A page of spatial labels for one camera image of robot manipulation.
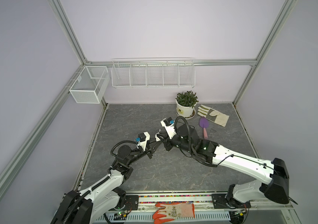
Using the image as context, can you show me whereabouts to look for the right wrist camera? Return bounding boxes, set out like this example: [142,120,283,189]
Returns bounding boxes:
[160,117,176,140]

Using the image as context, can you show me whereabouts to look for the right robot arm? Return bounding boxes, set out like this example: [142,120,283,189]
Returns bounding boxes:
[157,116,295,208]

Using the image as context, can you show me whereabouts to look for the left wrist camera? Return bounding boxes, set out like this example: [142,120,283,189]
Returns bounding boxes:
[135,132,150,151]

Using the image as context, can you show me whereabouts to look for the potted green plant white pot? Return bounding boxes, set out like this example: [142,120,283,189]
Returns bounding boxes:
[175,91,199,119]

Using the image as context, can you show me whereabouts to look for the white wire shelf basket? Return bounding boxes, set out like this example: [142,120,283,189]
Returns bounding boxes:
[111,57,196,88]

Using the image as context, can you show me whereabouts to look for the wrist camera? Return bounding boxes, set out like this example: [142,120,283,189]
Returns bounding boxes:
[135,132,150,151]
[160,117,176,140]

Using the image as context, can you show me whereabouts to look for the white earbud charging case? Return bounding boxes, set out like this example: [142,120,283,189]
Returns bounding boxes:
[155,133,161,141]

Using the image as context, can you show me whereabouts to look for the beige gardening glove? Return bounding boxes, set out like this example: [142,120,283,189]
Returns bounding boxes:
[197,105,229,127]

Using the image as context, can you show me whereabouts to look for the white mesh box basket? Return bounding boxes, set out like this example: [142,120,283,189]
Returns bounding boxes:
[70,66,110,104]

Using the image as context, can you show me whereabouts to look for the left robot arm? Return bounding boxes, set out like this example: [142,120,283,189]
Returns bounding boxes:
[51,140,161,224]

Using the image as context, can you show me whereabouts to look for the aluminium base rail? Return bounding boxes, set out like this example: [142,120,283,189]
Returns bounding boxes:
[61,191,295,211]

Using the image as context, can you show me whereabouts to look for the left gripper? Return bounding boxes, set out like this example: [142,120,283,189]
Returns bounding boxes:
[127,137,162,166]

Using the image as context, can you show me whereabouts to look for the red white work glove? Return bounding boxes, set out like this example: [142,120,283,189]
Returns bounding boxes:
[152,203,195,224]

